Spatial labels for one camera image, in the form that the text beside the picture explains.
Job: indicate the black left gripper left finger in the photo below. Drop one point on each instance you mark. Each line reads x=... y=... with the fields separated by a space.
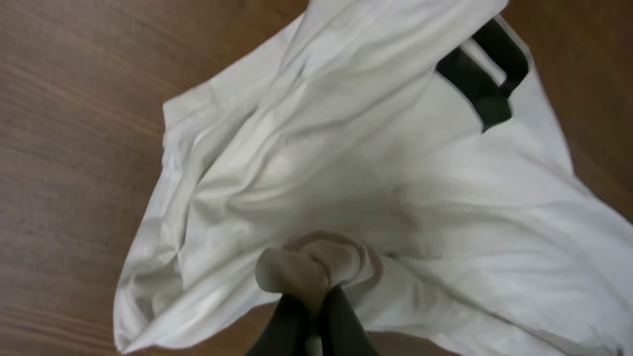
x=289 y=332

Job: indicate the white Puma t-shirt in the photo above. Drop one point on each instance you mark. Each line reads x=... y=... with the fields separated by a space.
x=402 y=150

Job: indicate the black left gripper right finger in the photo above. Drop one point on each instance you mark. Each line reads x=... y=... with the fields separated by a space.
x=341 y=332

